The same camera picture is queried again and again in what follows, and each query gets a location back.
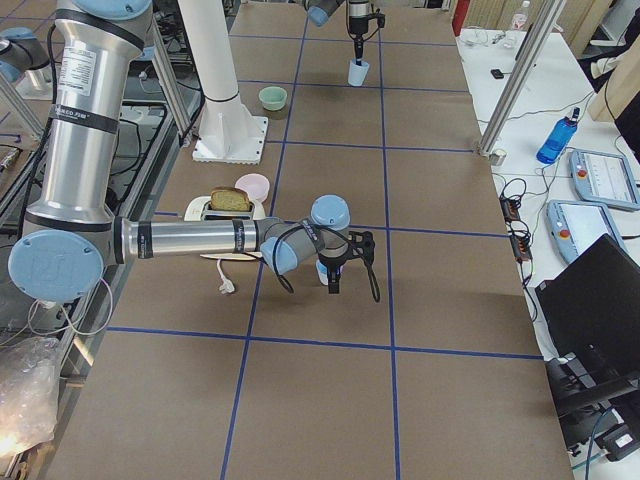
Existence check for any black power strip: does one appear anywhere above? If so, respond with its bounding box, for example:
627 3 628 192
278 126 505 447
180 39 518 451
499 195 533 264

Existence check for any cream toaster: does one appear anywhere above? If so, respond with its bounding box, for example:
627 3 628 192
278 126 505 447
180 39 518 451
184 195 268 261

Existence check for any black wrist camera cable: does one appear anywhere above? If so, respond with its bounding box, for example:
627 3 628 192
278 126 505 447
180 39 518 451
272 222 382 303

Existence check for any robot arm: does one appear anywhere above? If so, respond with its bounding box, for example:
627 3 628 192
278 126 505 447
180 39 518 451
302 0 386 66
8 1 350 303

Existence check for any blue water bottle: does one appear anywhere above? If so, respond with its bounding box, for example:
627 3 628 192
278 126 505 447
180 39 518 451
536 107 581 165

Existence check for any pink bowl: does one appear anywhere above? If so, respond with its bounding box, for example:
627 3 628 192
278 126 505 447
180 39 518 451
235 173 271 203

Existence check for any aluminium frame post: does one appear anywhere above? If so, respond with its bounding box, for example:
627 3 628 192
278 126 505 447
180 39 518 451
477 0 566 157

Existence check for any light blue cup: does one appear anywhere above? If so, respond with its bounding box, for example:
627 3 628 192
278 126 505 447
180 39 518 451
316 260 329 286
348 58 370 87

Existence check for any toaster white plug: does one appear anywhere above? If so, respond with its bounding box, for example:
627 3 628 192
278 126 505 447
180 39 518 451
216 259 236 295

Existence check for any teach pendant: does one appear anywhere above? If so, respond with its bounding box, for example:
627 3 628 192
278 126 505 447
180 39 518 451
569 149 639 211
546 200 626 264

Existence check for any green bowl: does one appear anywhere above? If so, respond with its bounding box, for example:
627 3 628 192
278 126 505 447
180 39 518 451
258 86 288 111

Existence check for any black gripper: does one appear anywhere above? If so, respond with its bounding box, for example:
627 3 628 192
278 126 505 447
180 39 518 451
318 240 350 294
347 0 386 66

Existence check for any teach pendant far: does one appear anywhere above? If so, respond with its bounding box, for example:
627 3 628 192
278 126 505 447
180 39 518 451
569 149 639 211

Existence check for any toast slice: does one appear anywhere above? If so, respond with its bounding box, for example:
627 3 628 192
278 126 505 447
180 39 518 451
210 187 252 212

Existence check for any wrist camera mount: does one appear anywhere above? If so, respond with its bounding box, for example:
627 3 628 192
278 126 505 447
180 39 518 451
348 230 375 264

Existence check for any clear plastic bag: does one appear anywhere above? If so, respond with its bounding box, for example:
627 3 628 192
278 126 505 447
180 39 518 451
1 336 61 458

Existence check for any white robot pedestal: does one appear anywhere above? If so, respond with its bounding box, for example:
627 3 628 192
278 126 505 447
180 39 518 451
178 0 268 164

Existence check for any teach pendant near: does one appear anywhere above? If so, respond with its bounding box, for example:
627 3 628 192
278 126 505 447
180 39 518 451
546 200 626 264

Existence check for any black laptop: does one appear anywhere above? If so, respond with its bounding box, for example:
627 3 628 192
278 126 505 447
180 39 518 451
535 234 639 398

